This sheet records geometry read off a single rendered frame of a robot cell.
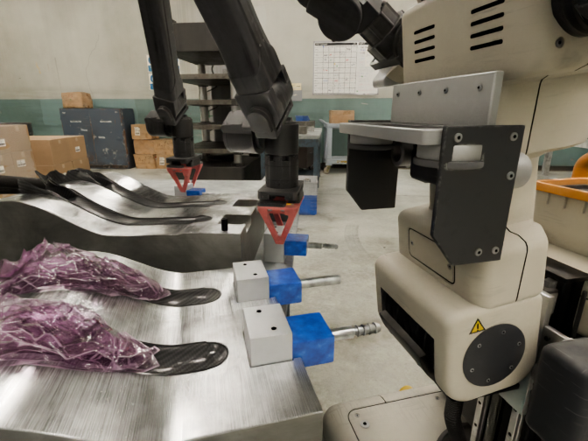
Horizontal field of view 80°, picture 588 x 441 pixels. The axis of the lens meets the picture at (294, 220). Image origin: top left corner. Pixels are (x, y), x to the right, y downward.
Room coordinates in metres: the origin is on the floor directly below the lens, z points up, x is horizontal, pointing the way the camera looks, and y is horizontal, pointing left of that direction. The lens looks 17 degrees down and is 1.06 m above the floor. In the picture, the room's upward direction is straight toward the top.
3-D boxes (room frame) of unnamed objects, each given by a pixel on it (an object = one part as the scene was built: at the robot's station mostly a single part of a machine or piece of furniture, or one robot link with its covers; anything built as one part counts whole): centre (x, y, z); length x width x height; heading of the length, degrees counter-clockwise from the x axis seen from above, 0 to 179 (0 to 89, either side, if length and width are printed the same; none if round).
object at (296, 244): (0.60, -0.01, 0.83); 0.13 x 0.05 x 0.05; 82
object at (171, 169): (1.01, 0.32, 0.88); 0.07 x 0.07 x 0.09; 80
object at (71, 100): (6.99, 4.07, 1.26); 0.42 x 0.33 x 0.29; 85
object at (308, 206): (3.82, 0.04, 0.11); 0.61 x 0.41 x 0.22; 85
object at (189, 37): (5.18, 1.02, 1.03); 1.54 x 0.94 x 2.06; 175
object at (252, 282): (0.39, 0.01, 0.86); 0.13 x 0.05 x 0.05; 104
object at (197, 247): (0.62, 0.32, 0.87); 0.50 x 0.26 x 0.14; 87
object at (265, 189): (0.60, 0.02, 0.95); 0.10 x 0.07 x 0.07; 172
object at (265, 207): (0.59, 0.02, 0.88); 0.07 x 0.07 x 0.09; 82
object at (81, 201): (0.61, 0.31, 0.92); 0.35 x 0.16 x 0.09; 87
